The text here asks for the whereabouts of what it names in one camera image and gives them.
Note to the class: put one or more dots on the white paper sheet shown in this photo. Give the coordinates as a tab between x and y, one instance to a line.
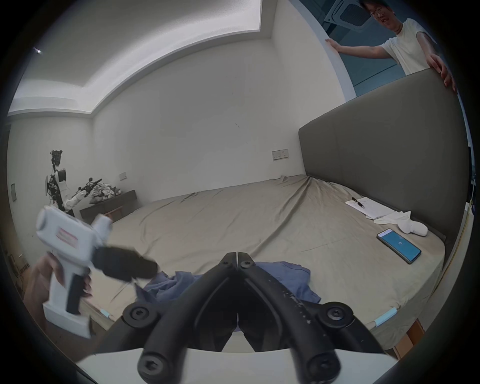
371	208

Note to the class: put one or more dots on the person's left forearm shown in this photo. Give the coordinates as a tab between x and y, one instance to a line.
32	288

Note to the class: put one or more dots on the bed with beige sheet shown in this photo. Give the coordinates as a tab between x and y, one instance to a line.
262	217

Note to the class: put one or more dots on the white sock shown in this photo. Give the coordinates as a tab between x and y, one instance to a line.
410	226

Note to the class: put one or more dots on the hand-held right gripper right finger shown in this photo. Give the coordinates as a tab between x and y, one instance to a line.
285	311

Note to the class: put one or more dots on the pale blue sheet clip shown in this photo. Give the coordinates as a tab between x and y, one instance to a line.
386	318
106	313

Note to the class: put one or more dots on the black pen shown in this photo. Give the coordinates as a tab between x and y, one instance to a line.
358	202

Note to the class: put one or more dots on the grey padded headboard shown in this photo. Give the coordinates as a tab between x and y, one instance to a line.
375	150

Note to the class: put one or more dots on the person's left hand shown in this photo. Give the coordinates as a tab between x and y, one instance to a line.
52	273

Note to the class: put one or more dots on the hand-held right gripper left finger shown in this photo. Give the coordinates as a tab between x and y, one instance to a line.
176	311

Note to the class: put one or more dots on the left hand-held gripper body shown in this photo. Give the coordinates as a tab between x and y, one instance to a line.
67	240

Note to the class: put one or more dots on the blue shirt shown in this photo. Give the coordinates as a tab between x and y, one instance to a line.
288	275

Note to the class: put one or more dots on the black phone with lit screen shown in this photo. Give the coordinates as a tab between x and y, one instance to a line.
398	245

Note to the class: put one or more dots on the beige wall socket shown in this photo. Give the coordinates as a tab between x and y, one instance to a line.
280	153

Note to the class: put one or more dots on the dark low table with clothes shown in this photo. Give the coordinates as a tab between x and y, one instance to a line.
108	206

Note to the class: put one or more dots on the white and black robot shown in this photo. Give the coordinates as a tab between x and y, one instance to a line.
60	183

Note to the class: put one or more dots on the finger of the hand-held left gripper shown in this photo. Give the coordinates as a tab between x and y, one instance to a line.
131	264

